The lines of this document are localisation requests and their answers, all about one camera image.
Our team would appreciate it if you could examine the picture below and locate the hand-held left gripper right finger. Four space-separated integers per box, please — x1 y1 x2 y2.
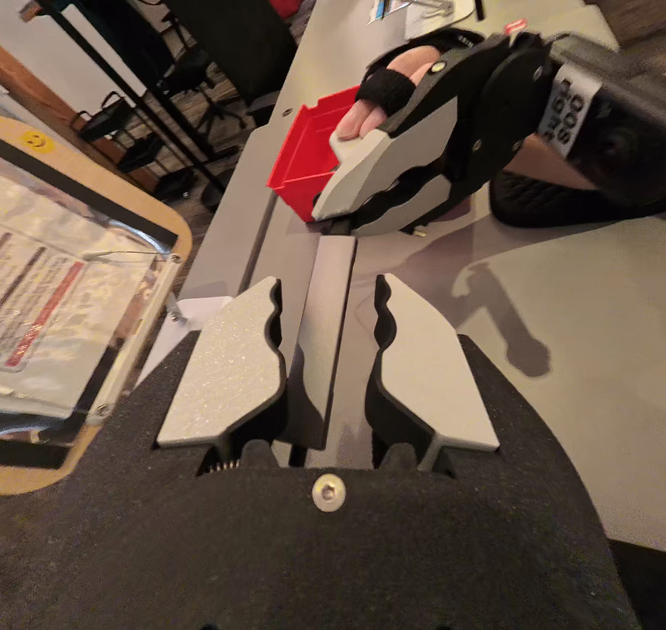
364 273 501 452

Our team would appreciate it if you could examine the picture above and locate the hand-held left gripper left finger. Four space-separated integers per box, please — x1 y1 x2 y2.
155 275 288 450

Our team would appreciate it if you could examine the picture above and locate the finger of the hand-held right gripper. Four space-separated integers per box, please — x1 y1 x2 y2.
353 173 452 239
311 95 460 223

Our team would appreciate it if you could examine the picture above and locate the red plastic bin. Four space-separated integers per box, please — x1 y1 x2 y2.
266 86 361 223

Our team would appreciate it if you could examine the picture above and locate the grey usb hub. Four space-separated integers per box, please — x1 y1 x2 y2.
288 235 358 452

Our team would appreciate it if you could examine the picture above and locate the person's right hand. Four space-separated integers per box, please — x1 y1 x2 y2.
334 46 447 142

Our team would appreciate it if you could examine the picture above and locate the black mesh pad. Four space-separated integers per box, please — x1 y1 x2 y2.
488 171 666 226

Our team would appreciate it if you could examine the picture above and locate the wooden board with acrylic cover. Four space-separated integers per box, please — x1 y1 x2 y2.
0 115 194 496

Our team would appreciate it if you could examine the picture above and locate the black office chair with armrests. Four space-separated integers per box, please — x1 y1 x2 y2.
156 42 246 132

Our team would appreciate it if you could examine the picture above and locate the black chair backrest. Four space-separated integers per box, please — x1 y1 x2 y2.
160 0 299 127

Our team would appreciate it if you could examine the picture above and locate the black utility cart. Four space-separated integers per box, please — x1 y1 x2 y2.
72 90 194 200

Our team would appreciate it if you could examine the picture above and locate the black pole stand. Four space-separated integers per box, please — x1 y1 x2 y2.
4 0 231 212

